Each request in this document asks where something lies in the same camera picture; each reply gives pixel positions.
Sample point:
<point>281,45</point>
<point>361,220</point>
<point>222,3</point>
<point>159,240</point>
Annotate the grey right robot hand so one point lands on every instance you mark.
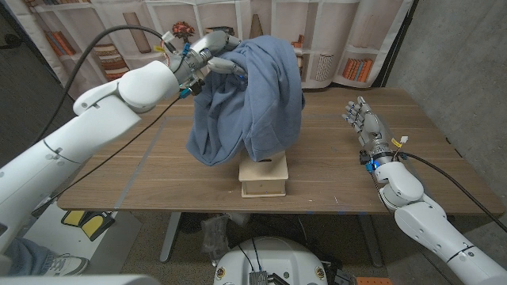
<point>370,126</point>

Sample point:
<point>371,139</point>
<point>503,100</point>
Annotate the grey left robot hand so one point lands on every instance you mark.
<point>198,59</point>

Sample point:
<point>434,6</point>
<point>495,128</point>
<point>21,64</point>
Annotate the blue hoodie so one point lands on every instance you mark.
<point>253,111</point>

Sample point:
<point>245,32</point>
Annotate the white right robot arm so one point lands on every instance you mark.
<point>428,229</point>

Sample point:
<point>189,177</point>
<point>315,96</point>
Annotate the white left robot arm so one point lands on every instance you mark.
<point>79,134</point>

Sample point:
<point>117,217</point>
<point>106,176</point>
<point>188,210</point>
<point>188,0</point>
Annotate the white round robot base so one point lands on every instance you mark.
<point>277,257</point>

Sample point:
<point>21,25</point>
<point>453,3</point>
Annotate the yellow white right wrist connector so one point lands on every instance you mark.
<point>400,141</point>

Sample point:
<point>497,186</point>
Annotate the yellow white wrist connector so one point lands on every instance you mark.
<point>400,141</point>
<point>168,36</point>

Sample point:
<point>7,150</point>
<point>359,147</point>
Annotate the yellow white left wrist connector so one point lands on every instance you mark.
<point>168,36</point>

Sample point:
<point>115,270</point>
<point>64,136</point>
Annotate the printed bookshelf backdrop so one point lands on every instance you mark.
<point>336,23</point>

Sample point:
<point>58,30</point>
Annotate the grey table leg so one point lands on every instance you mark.
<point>372,245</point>
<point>170,237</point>

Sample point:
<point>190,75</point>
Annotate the wooden box with slot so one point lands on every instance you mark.
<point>263,182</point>

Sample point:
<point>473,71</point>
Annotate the black device beside base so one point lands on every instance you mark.
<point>340,277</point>

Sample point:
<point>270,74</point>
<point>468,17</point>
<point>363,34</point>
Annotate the orange block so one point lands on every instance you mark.
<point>372,281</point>

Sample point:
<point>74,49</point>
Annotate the clear plastic bag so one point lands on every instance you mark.
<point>214,233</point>

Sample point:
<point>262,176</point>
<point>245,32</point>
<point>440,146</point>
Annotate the white floor board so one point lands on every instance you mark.
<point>119,245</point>

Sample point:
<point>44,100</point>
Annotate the white grey sneaker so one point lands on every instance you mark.
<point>69,265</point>

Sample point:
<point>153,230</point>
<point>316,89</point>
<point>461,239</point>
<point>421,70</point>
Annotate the blue jeans leg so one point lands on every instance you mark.
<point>27,257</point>

